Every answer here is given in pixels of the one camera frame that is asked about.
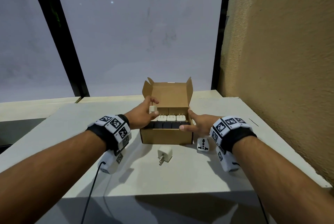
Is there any black window frame post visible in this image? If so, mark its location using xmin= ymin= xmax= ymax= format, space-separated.
xmin=27 ymin=0 xmax=91 ymax=98
xmin=210 ymin=0 xmax=233 ymax=91

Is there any white wrist camera unit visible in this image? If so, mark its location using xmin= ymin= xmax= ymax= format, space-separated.
xmin=100 ymin=148 xmax=126 ymax=175
xmin=216 ymin=146 xmax=240 ymax=173

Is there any white universal socket adapter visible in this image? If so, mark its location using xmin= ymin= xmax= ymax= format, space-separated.
xmin=197 ymin=138 xmax=210 ymax=154

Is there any person's right hand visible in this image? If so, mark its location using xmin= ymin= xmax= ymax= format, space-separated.
xmin=179 ymin=109 xmax=222 ymax=137

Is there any person's right forearm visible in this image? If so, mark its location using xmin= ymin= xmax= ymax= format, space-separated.
xmin=231 ymin=135 xmax=334 ymax=224

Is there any person's left hand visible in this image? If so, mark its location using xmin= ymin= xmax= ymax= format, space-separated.
xmin=124 ymin=96 xmax=160 ymax=130

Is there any black wristband with marker tiles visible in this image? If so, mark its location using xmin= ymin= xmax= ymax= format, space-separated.
xmin=87 ymin=114 xmax=132 ymax=154
xmin=209 ymin=116 xmax=258 ymax=154

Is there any brown cardboard box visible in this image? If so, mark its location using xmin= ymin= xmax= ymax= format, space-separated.
xmin=140 ymin=77 xmax=194 ymax=145

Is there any black cable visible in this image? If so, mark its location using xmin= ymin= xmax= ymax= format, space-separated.
xmin=80 ymin=161 xmax=106 ymax=224
xmin=257 ymin=194 xmax=270 ymax=224

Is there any white two-prong wall charger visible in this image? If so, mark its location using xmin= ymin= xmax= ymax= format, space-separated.
xmin=157 ymin=146 xmax=173 ymax=166

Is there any person's left forearm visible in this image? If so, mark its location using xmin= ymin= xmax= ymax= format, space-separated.
xmin=0 ymin=130 xmax=108 ymax=224

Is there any beige window ledge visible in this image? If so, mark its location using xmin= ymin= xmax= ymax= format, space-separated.
xmin=0 ymin=90 xmax=223 ymax=123

